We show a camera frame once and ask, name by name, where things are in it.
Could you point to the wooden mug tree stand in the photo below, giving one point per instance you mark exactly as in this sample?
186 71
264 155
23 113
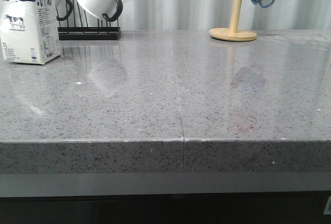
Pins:
233 33

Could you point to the white blue milk carton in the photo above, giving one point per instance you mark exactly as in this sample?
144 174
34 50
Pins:
29 31

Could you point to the black wire mug rack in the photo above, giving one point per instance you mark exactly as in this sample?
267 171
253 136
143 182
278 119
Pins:
83 26

